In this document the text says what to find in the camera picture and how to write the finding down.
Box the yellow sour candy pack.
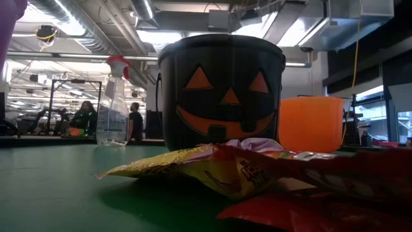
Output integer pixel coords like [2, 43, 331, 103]
[97, 143, 290, 201]

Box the purple sour candy pack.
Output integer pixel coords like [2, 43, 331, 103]
[225, 137, 285, 152]

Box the black pumpkin face bucket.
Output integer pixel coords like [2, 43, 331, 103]
[156, 34, 286, 152]

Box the red Skittles candy pack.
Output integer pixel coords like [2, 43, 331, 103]
[214, 143, 412, 232]

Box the black cabinet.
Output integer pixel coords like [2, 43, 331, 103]
[145, 109, 164, 140]

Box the person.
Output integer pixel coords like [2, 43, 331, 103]
[69, 100, 98, 136]
[127, 102, 145, 142]

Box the ceiling light panel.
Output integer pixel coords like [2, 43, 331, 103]
[136, 30, 231, 44]

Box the clear spray bottle red trigger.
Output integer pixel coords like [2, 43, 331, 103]
[95, 55, 132, 148]

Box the grey ceiling box unit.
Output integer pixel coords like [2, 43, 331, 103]
[208, 9, 232, 32]

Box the orange pumpkin bucket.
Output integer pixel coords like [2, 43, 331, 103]
[278, 95, 346, 154]

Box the green table mat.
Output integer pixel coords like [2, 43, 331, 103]
[0, 144, 412, 232]

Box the black round ceiling device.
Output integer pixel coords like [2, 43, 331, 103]
[35, 24, 58, 43]

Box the black metal rack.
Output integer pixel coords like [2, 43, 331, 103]
[381, 61, 412, 142]

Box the purple plastic bucket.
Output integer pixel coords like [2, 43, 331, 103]
[0, 0, 28, 65]

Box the shiny round ventilation duct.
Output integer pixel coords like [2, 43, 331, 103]
[130, 0, 159, 29]

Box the black metal frame stand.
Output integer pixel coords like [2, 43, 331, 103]
[48, 79, 103, 137]

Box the ribbed silver ventilation duct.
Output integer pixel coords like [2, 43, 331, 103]
[27, 0, 122, 56]

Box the black wire rack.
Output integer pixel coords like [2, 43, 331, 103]
[346, 93, 374, 146]

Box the rectangular metal air duct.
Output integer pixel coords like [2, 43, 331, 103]
[262, 0, 395, 52]

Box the yellow hanging cable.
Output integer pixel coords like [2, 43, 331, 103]
[341, 0, 362, 144]

